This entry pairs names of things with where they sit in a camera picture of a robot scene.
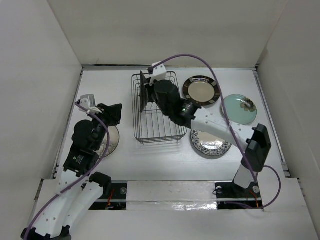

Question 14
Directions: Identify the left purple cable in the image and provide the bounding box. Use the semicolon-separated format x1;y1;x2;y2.
23;103;111;240

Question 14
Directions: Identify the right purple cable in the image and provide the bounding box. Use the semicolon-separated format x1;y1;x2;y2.
148;53;282;210

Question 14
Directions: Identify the purple cable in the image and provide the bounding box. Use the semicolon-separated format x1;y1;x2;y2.
148;53;282;210
23;103;111;240

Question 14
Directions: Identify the black striped rim plate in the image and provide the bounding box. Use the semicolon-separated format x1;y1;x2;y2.
182;75;221;107

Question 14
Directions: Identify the grey wire dish rack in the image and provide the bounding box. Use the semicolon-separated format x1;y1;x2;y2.
131;73;187;145

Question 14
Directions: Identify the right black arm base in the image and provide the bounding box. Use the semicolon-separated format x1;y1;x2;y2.
212;181;263;210

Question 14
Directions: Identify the blue floral pattern plate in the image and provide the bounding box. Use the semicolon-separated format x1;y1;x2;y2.
190;129;232;157

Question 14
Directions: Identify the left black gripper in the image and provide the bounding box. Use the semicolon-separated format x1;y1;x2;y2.
88;102;122;150

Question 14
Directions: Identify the metal rail bar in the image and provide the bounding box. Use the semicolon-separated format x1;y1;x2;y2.
95;197;262;203

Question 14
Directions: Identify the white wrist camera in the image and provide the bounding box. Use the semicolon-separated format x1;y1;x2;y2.
147;62;167;85
76;94;101;114

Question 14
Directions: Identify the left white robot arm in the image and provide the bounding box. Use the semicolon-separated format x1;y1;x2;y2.
20;100;123;240

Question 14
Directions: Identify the brown rimmed cream plate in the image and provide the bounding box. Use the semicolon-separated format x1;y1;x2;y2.
139;71;149;113

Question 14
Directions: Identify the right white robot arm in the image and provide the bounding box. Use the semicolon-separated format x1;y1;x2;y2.
142;78;272;197

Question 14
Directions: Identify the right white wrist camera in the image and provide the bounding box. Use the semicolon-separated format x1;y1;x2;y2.
147;62;167;85

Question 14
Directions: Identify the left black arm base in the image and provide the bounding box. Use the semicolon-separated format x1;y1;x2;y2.
89;181;128;211

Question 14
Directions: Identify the teal flower plate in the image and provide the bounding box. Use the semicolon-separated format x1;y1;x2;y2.
221;94;258;125

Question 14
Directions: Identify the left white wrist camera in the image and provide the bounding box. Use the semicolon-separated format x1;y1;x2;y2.
76;94;101;114

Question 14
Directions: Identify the tree pattern cream plate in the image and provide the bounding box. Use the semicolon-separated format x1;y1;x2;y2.
96;126;120;158

